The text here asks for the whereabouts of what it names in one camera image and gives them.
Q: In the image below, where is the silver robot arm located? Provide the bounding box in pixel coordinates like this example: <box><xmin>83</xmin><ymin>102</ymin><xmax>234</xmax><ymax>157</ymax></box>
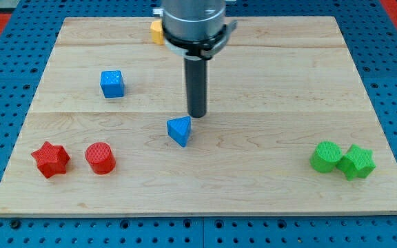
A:
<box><xmin>153</xmin><ymin>0</ymin><xmax>237</xmax><ymax>118</ymax></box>

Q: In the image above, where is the yellow block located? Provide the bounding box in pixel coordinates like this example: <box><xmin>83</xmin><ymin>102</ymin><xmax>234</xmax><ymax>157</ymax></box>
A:
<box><xmin>150</xmin><ymin>19</ymin><xmax>165</xmax><ymax>45</ymax></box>

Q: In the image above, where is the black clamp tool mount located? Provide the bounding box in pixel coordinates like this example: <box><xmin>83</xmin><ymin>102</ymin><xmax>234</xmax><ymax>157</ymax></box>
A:
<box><xmin>163</xmin><ymin>20</ymin><xmax>237</xmax><ymax>61</ymax></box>

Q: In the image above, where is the red star block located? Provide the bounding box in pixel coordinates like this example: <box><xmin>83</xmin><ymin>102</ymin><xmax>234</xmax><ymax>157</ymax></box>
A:
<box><xmin>31</xmin><ymin>141</ymin><xmax>70</xmax><ymax>178</ymax></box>

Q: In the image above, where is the blue triangle block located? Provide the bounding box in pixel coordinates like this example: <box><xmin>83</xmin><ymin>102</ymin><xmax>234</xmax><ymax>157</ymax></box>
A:
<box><xmin>167</xmin><ymin>116</ymin><xmax>191</xmax><ymax>147</ymax></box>

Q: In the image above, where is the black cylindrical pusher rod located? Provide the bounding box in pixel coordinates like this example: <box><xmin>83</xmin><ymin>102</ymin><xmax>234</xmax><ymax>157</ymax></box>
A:
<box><xmin>184</xmin><ymin>59</ymin><xmax>207</xmax><ymax>118</ymax></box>

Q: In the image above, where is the green cylinder block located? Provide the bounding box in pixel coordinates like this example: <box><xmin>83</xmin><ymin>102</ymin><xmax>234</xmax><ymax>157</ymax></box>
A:
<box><xmin>309</xmin><ymin>141</ymin><xmax>343</xmax><ymax>173</ymax></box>

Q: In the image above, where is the wooden board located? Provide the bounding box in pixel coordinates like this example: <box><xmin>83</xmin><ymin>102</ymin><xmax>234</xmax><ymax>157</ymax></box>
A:
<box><xmin>0</xmin><ymin>17</ymin><xmax>397</xmax><ymax>218</ymax></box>

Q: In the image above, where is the red cylinder block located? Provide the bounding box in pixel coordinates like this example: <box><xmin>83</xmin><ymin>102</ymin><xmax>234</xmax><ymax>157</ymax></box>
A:
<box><xmin>85</xmin><ymin>142</ymin><xmax>116</xmax><ymax>174</ymax></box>

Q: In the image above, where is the green star block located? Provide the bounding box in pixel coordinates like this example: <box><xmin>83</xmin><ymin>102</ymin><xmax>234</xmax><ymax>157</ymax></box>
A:
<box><xmin>336</xmin><ymin>144</ymin><xmax>376</xmax><ymax>180</ymax></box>

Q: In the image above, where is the blue cube block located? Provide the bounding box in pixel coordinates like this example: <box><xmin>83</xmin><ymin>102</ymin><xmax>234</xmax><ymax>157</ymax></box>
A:
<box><xmin>100</xmin><ymin>70</ymin><xmax>125</xmax><ymax>98</ymax></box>

